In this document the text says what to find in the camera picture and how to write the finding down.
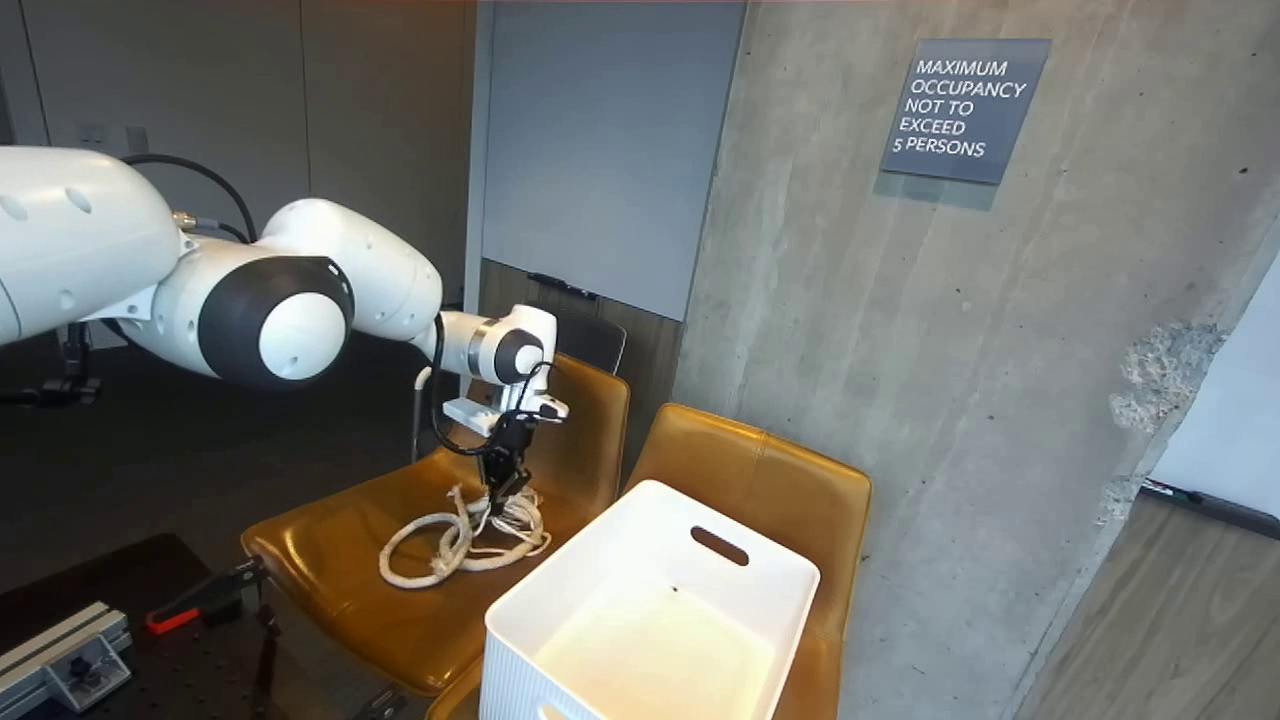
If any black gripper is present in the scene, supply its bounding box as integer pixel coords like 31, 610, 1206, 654
482, 405, 543, 515

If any thick white braided rope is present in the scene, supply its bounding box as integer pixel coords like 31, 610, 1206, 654
436, 486, 551, 578
377, 512, 478, 591

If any thin white rope green tape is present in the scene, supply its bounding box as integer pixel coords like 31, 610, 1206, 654
455, 486, 551, 578

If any white laundry basket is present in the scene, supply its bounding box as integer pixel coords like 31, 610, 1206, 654
478, 475, 826, 720

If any mustard leather chair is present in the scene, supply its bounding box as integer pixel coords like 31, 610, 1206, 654
423, 401, 876, 720
238, 350, 636, 706

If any whiteboard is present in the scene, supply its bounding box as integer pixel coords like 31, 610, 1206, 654
478, 0, 747, 325

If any black tripod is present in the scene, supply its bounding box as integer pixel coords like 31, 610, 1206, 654
11, 320, 108, 407

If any grey occupancy sign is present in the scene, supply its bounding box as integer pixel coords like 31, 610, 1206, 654
876, 38, 1057, 191

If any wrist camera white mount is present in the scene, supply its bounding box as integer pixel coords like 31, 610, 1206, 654
436, 388, 574, 437

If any orange handled black clamp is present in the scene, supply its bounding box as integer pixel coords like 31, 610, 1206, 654
140, 556, 265, 641

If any aluminium rail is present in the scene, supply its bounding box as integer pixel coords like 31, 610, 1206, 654
0, 598, 138, 720

